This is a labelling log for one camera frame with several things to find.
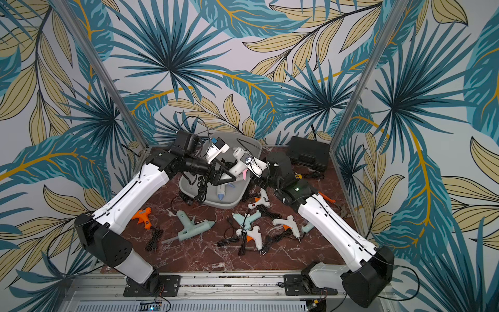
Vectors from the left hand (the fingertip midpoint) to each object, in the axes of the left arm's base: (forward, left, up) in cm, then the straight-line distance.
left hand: (229, 177), depth 70 cm
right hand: (+7, -10, +1) cm, 12 cm away
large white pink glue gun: (+2, -3, +3) cm, 5 cm away
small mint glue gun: (-5, -6, -27) cm, 28 cm away
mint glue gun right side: (-8, -34, -27) cm, 44 cm away
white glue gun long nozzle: (-6, -25, -27) cm, 37 cm away
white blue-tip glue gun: (+9, +6, -25) cm, 27 cm away
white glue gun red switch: (+6, -14, -27) cm, 31 cm away
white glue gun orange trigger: (-11, -10, -28) cm, 31 cm away
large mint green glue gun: (-9, +18, -26) cm, 33 cm away
